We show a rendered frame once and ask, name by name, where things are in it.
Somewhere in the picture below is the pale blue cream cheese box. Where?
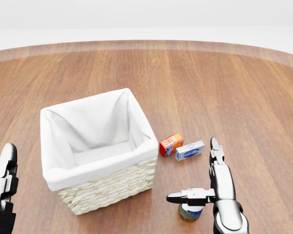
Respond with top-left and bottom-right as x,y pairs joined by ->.
174,140 -> 206,162

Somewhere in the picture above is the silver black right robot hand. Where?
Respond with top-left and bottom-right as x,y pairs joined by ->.
166,136 -> 250,234

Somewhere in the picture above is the red butter box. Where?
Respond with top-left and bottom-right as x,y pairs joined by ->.
159,133 -> 185,158

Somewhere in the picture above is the white lined wicker basket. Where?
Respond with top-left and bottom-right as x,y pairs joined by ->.
40,88 -> 159,216

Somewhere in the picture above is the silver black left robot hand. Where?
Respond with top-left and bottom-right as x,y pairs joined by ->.
0,130 -> 18,234

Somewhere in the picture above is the alphabet soup tin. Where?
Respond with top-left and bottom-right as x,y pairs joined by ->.
178,204 -> 204,223

